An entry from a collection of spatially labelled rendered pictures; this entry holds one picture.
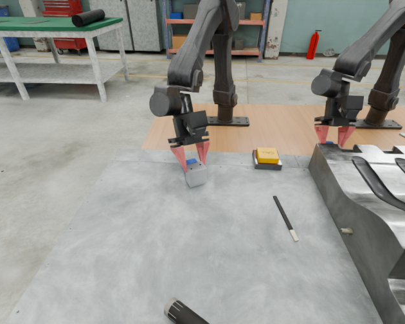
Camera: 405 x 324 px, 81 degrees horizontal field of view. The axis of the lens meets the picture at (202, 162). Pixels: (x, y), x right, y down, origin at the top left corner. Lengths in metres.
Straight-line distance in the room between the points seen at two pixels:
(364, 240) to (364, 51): 0.51
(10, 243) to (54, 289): 1.36
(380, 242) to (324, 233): 0.14
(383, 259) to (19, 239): 1.81
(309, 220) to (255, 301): 0.24
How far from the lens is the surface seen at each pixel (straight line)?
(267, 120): 1.05
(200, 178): 0.65
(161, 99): 0.57
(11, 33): 3.86
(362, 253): 0.57
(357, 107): 0.76
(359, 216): 0.57
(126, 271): 0.53
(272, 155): 0.75
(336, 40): 6.36
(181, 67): 0.63
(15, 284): 1.70
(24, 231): 1.94
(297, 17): 6.08
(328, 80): 0.76
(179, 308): 0.45
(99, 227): 0.62
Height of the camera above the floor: 1.25
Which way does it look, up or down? 36 degrees down
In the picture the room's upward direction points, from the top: straight up
